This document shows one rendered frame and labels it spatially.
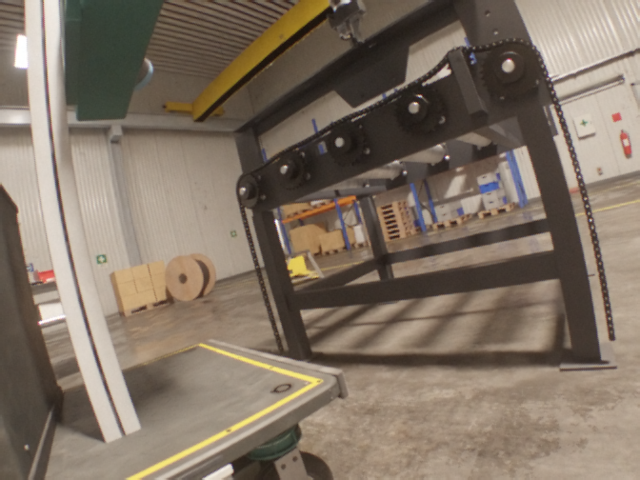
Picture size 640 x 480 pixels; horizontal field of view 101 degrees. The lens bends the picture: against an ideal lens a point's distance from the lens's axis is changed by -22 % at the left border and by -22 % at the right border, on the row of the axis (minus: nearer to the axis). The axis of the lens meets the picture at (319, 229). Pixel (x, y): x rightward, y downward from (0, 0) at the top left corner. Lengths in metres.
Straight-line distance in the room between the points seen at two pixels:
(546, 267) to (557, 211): 0.16
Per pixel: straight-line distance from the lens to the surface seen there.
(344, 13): 1.27
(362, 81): 1.29
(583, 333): 1.12
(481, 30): 1.15
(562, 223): 1.03
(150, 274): 8.33
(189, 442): 0.53
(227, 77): 11.48
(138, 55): 0.96
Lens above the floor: 0.55
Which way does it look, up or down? 2 degrees up
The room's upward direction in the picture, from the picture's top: 15 degrees counter-clockwise
